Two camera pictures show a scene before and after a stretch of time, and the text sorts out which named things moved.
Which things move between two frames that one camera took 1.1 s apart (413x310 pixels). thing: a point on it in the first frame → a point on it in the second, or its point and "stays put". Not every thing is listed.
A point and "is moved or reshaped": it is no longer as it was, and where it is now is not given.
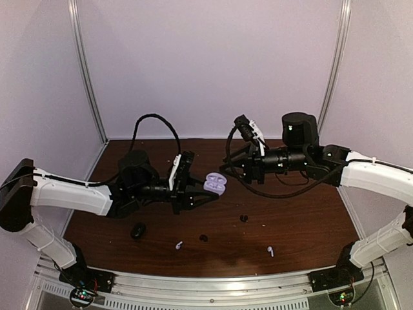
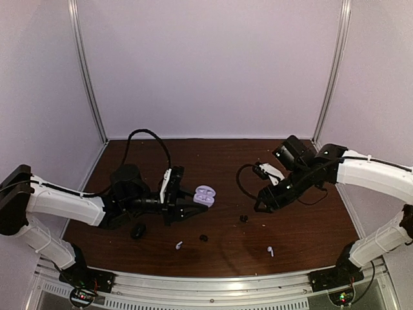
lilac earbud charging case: [215, 183] is moved or reshaped
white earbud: [178, 246] stays put
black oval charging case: [138, 230] stays put
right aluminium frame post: [336, 63] stays put
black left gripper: [186, 198] → [172, 207]
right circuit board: [342, 298] stays put
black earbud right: [244, 218] stays put
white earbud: [270, 248] stays put
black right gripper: [253, 166] → [273, 200]
